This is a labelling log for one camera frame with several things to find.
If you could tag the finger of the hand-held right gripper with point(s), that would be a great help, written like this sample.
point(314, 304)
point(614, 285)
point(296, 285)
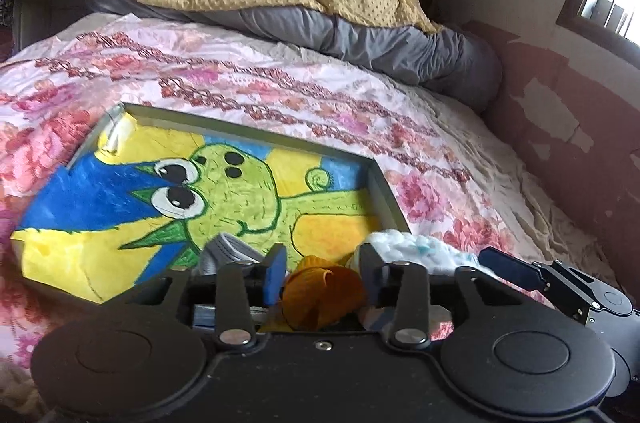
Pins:
point(510, 268)

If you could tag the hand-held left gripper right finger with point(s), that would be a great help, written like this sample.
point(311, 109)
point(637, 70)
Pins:
point(382, 283)

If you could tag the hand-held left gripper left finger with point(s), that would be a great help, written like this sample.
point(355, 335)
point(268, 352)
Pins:
point(274, 273)

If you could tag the orange cloth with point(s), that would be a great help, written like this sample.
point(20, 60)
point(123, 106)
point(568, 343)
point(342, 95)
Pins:
point(320, 293)

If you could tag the pastel striped fluffy sock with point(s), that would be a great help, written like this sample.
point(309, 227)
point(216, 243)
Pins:
point(420, 248)

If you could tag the grey box with cartoon drawing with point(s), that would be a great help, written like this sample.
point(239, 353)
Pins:
point(225, 193)

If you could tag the grey cloth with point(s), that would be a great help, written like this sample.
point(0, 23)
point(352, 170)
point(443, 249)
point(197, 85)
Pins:
point(227, 253)

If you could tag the cream textured bed sheet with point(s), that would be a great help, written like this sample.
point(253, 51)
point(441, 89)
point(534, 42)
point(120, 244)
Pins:
point(510, 183)

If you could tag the pink floral bed sheet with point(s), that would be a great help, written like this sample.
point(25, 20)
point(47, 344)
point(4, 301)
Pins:
point(250, 78)

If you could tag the grey duvet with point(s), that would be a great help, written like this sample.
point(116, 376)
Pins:
point(390, 48)

